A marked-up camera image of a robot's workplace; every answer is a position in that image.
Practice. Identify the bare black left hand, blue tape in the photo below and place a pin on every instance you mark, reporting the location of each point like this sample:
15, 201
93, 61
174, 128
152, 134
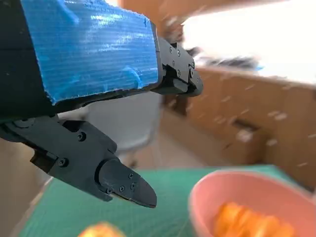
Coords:
93, 54

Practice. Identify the pale round bread bun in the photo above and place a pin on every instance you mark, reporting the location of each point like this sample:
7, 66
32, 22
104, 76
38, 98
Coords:
101, 230

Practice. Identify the pink bowl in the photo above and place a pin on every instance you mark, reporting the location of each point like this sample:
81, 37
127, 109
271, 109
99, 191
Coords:
222, 187

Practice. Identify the orange scored bread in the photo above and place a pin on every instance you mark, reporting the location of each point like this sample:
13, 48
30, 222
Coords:
247, 219

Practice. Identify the grey mesh chair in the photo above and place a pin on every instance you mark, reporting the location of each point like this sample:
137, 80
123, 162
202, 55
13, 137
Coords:
128, 123

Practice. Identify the cardboard box with label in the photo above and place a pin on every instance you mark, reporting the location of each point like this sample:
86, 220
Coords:
209, 138

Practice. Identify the green cutting mat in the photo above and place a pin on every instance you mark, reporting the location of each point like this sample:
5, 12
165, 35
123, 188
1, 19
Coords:
74, 205

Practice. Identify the large plain cardboard box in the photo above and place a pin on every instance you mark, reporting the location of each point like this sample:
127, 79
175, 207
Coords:
284, 111

